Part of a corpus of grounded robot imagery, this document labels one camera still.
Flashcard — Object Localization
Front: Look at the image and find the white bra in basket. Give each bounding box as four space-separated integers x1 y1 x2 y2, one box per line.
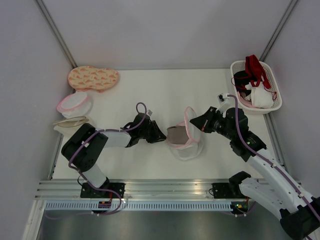
245 83 274 109

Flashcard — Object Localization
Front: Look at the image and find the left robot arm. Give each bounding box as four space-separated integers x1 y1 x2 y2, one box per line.
61 113 166 199

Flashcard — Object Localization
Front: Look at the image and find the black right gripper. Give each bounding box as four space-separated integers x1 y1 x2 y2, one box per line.
190 106 235 140

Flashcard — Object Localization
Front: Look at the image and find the black bra in basket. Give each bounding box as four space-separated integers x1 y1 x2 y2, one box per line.
233 70 253 97

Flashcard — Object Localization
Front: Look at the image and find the pink garment in basket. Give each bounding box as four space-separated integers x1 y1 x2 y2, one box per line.
237 92 254 108

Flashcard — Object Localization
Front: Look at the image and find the white mesh laundry bag pink zipper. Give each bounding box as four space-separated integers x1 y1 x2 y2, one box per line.
166 106 204 161

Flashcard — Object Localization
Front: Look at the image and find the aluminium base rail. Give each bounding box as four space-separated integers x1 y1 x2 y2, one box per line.
34 179 228 201

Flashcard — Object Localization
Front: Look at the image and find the small white mesh laundry bag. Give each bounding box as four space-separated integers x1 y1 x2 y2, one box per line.
56 92 93 119

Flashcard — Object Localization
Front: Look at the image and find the left aluminium corner post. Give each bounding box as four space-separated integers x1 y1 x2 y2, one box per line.
34 0 78 68

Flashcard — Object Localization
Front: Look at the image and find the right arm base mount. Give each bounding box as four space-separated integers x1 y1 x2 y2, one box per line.
207 182 254 201

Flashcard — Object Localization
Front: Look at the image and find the right aluminium corner post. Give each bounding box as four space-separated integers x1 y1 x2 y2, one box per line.
259 0 300 62

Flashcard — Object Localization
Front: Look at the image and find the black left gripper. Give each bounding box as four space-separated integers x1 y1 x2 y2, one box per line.
139 120 167 144

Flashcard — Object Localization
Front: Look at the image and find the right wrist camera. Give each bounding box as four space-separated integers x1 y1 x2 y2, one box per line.
216 93 231 114

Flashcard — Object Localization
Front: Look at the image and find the white plastic basket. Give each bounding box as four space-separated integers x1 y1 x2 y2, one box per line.
230 60 283 115

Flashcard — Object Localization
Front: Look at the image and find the white slotted cable duct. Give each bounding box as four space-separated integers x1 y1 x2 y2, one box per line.
45 200 233 212

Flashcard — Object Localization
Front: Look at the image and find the red bra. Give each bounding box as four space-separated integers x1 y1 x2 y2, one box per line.
241 54 277 100

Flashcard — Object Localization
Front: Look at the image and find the aluminium corner post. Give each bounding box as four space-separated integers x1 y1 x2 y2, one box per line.
34 0 78 68
259 0 300 62

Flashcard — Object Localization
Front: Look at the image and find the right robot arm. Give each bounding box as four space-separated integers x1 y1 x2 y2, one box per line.
189 107 320 240

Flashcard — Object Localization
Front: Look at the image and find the peach floral bra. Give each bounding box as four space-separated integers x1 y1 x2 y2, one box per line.
67 65 120 93

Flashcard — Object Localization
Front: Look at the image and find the taupe grey bra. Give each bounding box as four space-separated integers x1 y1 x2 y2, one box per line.
166 122 189 145

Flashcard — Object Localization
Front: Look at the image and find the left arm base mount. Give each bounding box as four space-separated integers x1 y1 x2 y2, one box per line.
80 182 125 199

